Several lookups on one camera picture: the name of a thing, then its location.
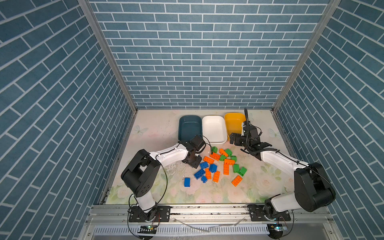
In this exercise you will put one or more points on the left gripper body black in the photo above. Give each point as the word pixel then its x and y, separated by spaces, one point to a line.
pixel 195 161

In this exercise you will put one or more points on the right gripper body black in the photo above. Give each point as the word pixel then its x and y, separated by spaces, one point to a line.
pixel 240 140

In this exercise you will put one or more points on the orange lego long top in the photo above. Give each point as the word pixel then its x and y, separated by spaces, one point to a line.
pixel 215 156

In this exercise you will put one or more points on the orange lego top small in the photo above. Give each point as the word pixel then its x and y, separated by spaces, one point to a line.
pixel 223 153

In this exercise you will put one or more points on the orange lego horizontal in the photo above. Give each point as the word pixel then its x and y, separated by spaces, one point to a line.
pixel 229 162

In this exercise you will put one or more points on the long blue lego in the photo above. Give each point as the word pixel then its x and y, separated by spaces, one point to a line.
pixel 199 174

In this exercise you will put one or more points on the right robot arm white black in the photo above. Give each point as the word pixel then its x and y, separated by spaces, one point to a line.
pixel 312 187

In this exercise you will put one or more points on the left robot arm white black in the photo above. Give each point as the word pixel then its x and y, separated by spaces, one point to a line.
pixel 142 170

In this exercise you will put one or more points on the dark teal plastic bin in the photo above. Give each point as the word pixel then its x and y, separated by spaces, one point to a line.
pixel 189 127

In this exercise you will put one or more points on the white plastic bin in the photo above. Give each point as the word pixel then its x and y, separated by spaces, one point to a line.
pixel 214 129

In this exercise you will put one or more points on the yellow plastic bin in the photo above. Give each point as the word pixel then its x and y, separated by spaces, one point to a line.
pixel 234 123

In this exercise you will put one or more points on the small blue lego bottom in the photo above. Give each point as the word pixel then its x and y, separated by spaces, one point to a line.
pixel 204 179

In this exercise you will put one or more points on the blue lego lone lower left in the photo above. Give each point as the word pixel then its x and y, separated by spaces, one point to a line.
pixel 187 182

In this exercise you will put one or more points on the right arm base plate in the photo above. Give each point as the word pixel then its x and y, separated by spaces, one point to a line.
pixel 261 212

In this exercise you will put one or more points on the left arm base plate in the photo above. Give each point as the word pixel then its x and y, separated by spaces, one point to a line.
pixel 149 213

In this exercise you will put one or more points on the aluminium front rail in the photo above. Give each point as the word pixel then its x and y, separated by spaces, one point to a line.
pixel 202 213

